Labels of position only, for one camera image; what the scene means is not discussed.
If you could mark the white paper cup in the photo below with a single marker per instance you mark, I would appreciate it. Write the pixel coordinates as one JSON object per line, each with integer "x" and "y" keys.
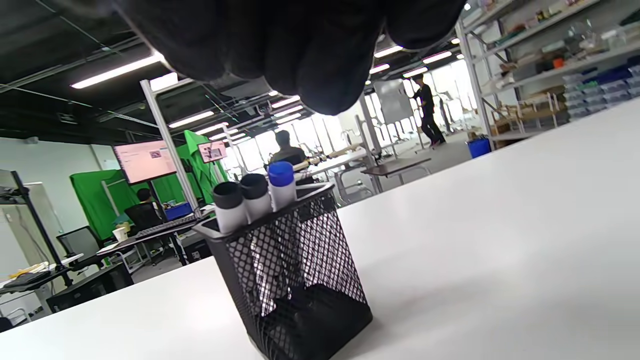
{"x": 120, "y": 235}

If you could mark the white square light panel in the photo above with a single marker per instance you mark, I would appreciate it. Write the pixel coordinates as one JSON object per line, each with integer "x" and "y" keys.
{"x": 164, "y": 81}

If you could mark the brown side table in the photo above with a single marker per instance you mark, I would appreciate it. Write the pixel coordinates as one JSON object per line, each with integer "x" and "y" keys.
{"x": 395, "y": 166}

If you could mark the black equipment cabinet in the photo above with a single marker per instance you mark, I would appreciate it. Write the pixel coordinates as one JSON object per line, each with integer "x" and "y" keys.
{"x": 90, "y": 287}

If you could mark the long white workbench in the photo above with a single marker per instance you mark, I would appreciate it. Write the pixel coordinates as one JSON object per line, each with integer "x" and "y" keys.
{"x": 335, "y": 157}

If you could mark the black desk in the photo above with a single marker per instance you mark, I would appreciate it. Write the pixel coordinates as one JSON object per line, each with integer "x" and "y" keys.
{"x": 130, "y": 243}

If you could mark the green screen cloth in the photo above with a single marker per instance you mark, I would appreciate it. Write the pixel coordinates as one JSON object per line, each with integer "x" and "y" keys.
{"x": 92, "y": 200}

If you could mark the person's right hand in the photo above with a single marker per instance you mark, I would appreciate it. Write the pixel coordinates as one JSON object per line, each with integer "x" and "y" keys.
{"x": 280, "y": 40}

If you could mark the small computer monitor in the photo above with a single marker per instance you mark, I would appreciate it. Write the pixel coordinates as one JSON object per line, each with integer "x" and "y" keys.
{"x": 212, "y": 151}

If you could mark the stack of clear storage boxes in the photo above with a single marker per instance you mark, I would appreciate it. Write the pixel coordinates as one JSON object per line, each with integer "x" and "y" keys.
{"x": 605, "y": 90}

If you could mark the white whiteboard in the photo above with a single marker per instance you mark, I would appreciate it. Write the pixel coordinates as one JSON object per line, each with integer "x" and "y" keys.
{"x": 394, "y": 100}

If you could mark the black keyboard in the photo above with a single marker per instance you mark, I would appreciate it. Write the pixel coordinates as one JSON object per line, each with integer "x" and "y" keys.
{"x": 165, "y": 227}

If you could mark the grey mesh office chair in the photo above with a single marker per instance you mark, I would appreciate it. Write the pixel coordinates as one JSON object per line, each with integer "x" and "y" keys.
{"x": 77, "y": 242}

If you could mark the blue round bin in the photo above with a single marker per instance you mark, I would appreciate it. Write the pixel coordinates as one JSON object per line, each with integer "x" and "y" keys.
{"x": 479, "y": 148}

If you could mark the black capped white marker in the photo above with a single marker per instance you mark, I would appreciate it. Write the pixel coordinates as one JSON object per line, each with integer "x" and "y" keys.
{"x": 257, "y": 202}
{"x": 231, "y": 215}

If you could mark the aluminium frame post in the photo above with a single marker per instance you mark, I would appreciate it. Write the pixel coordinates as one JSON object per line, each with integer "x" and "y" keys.
{"x": 170, "y": 150}
{"x": 370, "y": 135}

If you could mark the grey metal shelving rack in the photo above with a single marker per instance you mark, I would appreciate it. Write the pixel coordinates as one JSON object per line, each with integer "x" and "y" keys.
{"x": 550, "y": 70}

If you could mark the blue capped white marker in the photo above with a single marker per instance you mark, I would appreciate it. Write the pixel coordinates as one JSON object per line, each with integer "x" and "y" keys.
{"x": 282, "y": 187}

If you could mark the black mesh pen holder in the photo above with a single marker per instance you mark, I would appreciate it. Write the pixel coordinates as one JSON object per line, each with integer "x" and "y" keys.
{"x": 310, "y": 260}

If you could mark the black office chair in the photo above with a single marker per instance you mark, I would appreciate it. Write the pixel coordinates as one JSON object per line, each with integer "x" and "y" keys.
{"x": 142, "y": 215}

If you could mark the black stand pole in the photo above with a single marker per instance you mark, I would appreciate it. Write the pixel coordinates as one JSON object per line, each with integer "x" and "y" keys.
{"x": 35, "y": 225}

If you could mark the large computer monitor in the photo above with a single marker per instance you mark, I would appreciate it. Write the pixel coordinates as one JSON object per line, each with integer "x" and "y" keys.
{"x": 145, "y": 161}

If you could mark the blue plastic crate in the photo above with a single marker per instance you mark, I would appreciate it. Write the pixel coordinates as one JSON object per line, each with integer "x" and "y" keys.
{"x": 177, "y": 211}

